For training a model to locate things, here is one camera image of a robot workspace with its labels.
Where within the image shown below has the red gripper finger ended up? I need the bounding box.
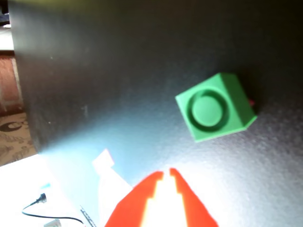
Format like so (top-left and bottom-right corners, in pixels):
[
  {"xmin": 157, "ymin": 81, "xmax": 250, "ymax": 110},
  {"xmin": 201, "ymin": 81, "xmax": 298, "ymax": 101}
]
[
  {"xmin": 169, "ymin": 167, "xmax": 220, "ymax": 227},
  {"xmin": 104, "ymin": 171, "xmax": 164, "ymax": 227}
]

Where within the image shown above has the green cube with round recess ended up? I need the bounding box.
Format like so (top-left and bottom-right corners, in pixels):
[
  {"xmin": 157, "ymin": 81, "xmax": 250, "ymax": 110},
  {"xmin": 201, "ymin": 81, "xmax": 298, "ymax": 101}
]
[{"xmin": 175, "ymin": 72, "xmax": 258, "ymax": 143}]

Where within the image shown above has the white numbered grid paper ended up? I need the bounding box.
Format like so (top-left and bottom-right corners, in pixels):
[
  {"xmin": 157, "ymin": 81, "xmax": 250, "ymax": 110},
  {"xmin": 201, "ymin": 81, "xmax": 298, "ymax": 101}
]
[{"xmin": 97, "ymin": 166, "xmax": 190, "ymax": 227}]

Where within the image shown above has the black toothed ruler strip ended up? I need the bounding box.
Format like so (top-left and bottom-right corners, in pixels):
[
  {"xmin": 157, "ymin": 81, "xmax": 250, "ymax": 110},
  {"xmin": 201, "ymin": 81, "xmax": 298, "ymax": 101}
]
[{"xmin": 80, "ymin": 205, "xmax": 97, "ymax": 227}]

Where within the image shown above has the black cable with barrel plug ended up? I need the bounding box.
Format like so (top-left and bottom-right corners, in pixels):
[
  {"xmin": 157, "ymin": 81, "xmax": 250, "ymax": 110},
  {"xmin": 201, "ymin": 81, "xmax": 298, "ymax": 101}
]
[{"xmin": 21, "ymin": 192, "xmax": 84, "ymax": 225}]

